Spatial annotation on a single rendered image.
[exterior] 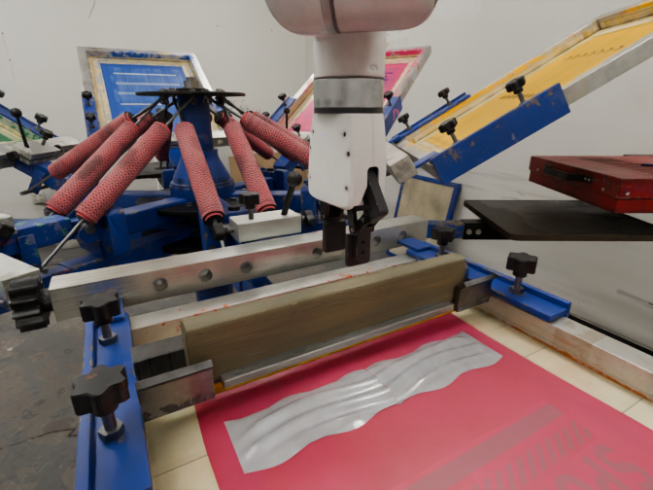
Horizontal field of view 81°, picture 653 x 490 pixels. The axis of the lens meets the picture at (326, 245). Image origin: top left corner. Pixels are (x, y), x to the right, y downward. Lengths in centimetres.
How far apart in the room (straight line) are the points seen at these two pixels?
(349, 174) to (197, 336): 23
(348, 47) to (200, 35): 428
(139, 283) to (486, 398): 50
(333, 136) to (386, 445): 32
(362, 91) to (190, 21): 429
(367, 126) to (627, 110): 212
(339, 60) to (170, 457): 42
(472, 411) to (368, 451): 13
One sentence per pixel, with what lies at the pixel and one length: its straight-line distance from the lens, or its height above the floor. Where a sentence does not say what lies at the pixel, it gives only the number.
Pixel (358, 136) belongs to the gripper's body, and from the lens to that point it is 39.
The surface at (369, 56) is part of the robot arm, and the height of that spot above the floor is 132.
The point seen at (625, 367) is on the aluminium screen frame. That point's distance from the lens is 59.
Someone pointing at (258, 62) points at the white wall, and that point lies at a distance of 481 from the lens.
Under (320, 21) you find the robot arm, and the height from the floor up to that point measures 134.
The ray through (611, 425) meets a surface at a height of 95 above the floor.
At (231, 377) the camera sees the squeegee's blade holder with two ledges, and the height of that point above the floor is 99.
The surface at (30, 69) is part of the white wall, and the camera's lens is 453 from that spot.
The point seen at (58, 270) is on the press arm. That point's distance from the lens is 105.
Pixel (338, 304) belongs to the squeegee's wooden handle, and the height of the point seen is 104.
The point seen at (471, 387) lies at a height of 96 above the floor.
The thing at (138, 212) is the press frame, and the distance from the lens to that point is 110.
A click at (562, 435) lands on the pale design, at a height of 96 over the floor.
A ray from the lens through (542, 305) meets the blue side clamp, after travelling 64.
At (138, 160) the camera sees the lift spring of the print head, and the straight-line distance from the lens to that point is 102.
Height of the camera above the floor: 127
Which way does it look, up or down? 20 degrees down
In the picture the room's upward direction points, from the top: straight up
